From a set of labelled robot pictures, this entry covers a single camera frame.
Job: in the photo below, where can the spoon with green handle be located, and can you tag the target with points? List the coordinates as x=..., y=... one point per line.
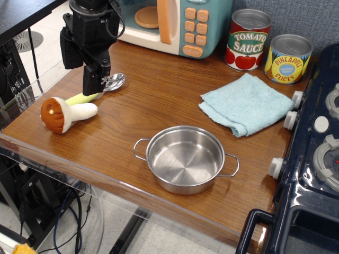
x=114, y=82

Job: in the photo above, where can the stainless steel pot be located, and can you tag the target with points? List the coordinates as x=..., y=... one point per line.
x=185, y=159

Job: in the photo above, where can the toy teal cream microwave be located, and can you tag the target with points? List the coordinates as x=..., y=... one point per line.
x=185, y=28

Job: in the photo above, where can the light blue folded cloth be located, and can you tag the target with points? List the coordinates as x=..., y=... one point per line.
x=246, y=105

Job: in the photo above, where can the plush brown white mushroom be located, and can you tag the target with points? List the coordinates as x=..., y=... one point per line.
x=57, y=115

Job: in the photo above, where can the dark blue toy stove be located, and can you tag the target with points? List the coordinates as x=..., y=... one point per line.
x=305, y=214

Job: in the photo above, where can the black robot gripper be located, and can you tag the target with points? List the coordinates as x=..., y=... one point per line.
x=89, y=31

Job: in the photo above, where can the black desk at left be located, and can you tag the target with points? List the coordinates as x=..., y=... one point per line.
x=17, y=16

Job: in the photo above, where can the pineapple slices can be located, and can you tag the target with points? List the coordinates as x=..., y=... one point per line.
x=288, y=58

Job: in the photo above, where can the tomato sauce can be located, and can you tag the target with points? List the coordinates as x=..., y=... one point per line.
x=249, y=31

